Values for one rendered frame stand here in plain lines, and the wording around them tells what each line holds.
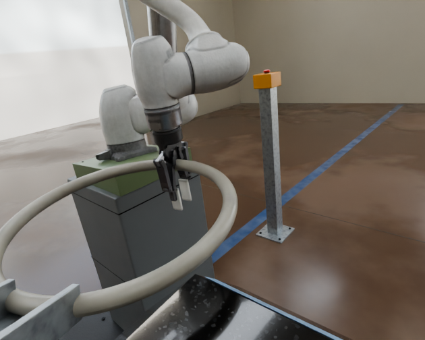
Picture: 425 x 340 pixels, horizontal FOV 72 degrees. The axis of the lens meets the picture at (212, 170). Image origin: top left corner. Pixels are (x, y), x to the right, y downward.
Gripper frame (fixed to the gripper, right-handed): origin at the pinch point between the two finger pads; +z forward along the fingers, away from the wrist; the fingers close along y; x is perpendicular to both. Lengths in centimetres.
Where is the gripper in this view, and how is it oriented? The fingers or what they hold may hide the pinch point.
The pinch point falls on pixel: (181, 195)
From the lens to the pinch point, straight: 84.2
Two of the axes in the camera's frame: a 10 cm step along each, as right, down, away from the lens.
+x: 8.9, 0.8, -4.5
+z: 1.4, 8.9, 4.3
